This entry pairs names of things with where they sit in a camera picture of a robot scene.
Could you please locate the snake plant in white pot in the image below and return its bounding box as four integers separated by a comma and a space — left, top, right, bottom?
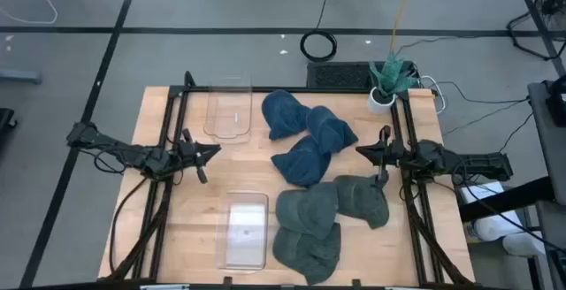
366, 50, 421, 115

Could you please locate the black device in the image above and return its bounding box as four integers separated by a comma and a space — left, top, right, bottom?
545, 73, 566, 127

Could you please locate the grey metal foot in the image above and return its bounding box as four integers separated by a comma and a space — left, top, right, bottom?
0, 68, 43, 86

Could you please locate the black aluminium table frame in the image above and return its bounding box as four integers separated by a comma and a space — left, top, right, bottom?
105, 71, 477, 289

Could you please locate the white looped cable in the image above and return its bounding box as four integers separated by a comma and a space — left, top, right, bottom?
417, 75, 448, 115

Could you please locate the white paper towel roll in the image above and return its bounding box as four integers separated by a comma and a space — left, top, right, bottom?
501, 232, 549, 258
468, 212, 530, 243

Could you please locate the grey side table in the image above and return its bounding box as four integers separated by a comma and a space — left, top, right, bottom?
528, 80, 566, 290

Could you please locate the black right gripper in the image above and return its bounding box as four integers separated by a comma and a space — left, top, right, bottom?
356, 125, 408, 188

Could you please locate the black metal beam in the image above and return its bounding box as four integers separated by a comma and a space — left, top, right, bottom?
459, 177, 556, 223

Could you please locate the coiled black cable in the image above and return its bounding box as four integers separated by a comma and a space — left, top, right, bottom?
299, 0, 339, 63

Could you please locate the clear plastic bin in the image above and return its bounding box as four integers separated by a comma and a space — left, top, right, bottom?
215, 191, 270, 274
203, 76, 254, 145

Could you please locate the black perforated computer case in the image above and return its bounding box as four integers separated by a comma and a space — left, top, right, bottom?
306, 61, 419, 90

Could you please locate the green denim cap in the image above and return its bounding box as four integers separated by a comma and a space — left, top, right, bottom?
276, 182, 340, 240
333, 174, 391, 231
272, 222, 342, 286

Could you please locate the white paper sheet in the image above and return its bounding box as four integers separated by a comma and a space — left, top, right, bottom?
458, 181, 506, 206

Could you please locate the yellow cable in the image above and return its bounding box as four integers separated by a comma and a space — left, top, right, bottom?
389, 0, 419, 57

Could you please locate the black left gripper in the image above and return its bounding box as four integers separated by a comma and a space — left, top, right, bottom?
176, 128, 222, 185

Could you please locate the blue denim cap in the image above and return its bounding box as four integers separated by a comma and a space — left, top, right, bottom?
261, 89, 312, 141
271, 134, 333, 189
306, 105, 360, 155

